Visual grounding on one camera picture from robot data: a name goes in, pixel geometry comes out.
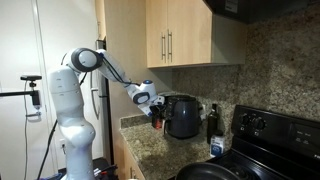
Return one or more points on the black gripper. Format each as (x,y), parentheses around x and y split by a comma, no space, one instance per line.
(156,109)

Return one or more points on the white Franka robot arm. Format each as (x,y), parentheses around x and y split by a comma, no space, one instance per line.
(70,100)

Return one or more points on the red container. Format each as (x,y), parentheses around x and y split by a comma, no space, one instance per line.
(158,124)

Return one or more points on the dark glass bottle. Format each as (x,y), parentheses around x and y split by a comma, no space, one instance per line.
(212,123)

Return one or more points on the light wood lower cabinet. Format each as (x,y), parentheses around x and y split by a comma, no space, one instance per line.
(128,163)

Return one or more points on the light wood cabinet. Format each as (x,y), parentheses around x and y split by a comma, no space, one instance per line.
(186,33)
(128,163)

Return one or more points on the stainless steel refrigerator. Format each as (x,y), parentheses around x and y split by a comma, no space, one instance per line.
(103,126)

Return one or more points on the white salt container blue label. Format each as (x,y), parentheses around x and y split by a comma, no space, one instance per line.
(217,145)

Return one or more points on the black frying pan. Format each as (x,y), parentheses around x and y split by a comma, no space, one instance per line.
(203,171)

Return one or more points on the black stove knob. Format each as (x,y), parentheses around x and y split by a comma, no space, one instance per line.
(258,123)
(245,119)

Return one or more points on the light wood upper cabinet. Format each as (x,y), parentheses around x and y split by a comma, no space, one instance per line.
(186,33)

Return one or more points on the black electric stove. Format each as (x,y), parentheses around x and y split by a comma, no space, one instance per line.
(276,146)

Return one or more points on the black range hood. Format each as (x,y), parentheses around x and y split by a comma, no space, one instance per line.
(260,10)

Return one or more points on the white wall outlet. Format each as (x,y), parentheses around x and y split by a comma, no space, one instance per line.
(62,143)

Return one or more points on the black camera on stand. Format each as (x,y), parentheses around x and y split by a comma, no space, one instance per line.
(31,96)

